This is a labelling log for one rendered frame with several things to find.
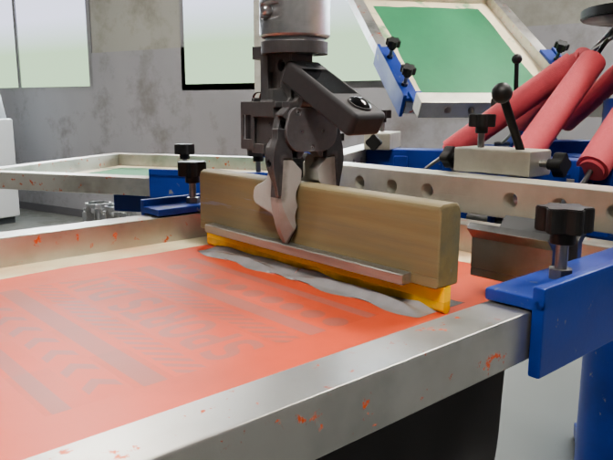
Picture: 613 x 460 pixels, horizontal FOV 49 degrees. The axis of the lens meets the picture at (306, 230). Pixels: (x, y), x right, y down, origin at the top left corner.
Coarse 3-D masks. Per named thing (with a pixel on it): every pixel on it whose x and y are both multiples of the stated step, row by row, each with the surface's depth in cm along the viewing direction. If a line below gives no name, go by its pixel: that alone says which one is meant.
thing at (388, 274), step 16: (208, 224) 83; (240, 240) 78; (256, 240) 75; (272, 240) 74; (304, 256) 70; (320, 256) 68; (336, 256) 66; (368, 272) 63; (384, 272) 61; (400, 272) 60
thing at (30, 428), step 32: (480, 288) 68; (384, 320) 58; (416, 320) 58; (256, 352) 51; (288, 352) 51; (320, 352) 51; (0, 384) 45; (160, 384) 45; (192, 384) 45; (224, 384) 45; (0, 416) 40; (32, 416) 40; (64, 416) 40; (96, 416) 40; (128, 416) 40; (0, 448) 37; (32, 448) 37
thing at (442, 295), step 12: (228, 240) 84; (264, 252) 78; (276, 252) 77; (312, 264) 72; (348, 276) 68; (360, 276) 67; (396, 288) 64; (408, 288) 62; (420, 288) 61; (432, 288) 60; (444, 288) 59; (444, 300) 60
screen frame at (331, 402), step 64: (0, 256) 76; (64, 256) 81; (448, 320) 47; (512, 320) 48; (256, 384) 36; (320, 384) 36; (384, 384) 39; (448, 384) 43; (64, 448) 30; (128, 448) 30; (192, 448) 30; (256, 448) 33; (320, 448) 36
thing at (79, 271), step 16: (144, 256) 82; (160, 256) 82; (176, 256) 82; (192, 256) 82; (208, 256) 82; (48, 272) 74; (64, 272) 74; (80, 272) 74; (96, 272) 74; (256, 272) 74; (0, 288) 68; (16, 288) 68
